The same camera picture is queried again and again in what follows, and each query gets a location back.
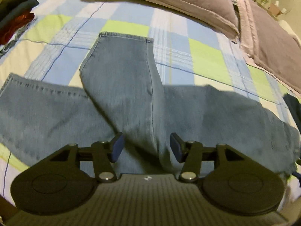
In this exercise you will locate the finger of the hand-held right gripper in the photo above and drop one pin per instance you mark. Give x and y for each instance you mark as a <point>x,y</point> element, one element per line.
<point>298,174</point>

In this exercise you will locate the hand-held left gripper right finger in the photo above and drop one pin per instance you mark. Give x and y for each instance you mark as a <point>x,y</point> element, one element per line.
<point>176,146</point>

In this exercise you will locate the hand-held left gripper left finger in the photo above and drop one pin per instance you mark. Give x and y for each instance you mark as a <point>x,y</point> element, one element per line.
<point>117,146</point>

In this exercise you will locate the blue denim jeans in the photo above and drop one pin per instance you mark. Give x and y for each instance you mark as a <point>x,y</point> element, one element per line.
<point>122,87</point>

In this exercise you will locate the dark cloth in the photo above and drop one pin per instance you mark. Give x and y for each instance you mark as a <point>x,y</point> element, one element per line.
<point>294,106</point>

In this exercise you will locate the checkered bedsheet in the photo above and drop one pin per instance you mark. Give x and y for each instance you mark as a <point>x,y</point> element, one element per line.
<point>207,54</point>

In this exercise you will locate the grey pillow with pink edge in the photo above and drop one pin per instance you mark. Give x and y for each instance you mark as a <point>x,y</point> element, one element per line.
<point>270,42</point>

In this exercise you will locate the blue printed folded garment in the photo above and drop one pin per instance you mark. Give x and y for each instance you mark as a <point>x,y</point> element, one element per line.
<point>8,47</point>

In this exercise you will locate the red folded garment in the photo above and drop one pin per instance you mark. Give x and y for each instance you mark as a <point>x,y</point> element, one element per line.
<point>14,28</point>

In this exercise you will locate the brown box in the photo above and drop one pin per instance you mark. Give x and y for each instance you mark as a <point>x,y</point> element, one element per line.
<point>274,9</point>

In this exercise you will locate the black folded garment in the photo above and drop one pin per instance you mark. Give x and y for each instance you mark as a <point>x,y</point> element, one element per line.
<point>16,1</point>

